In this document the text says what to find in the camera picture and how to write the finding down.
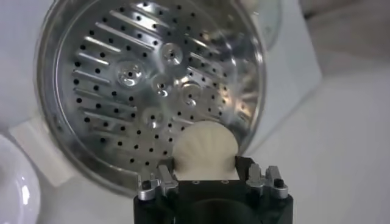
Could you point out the white round plate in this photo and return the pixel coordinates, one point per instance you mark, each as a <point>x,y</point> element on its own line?
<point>15,188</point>

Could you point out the white steamed baozi bun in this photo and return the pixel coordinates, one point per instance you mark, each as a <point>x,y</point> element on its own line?
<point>205,146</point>

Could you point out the perforated steel steamer basket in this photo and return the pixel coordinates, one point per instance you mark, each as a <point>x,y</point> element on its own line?
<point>122,91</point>

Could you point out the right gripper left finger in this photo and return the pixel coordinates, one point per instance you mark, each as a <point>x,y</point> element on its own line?
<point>164,182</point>

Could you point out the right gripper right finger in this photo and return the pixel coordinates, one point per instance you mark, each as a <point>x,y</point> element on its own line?
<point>254,178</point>

